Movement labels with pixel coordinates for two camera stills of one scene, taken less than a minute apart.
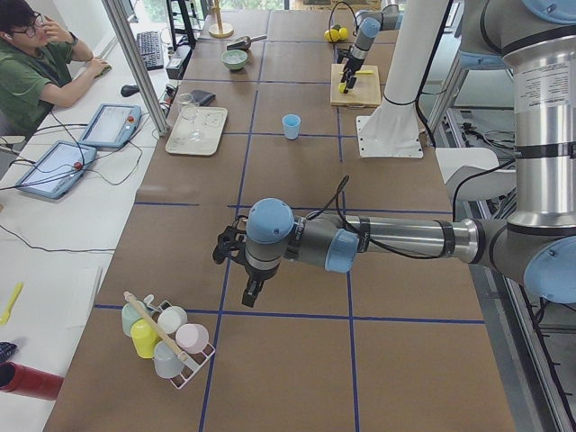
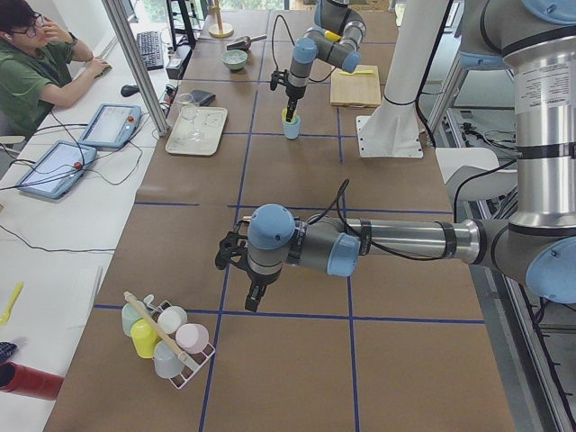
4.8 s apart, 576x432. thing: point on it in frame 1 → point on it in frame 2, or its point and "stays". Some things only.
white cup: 172,319 stays
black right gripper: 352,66 → 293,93
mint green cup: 129,315 stays
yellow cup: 144,337 stays
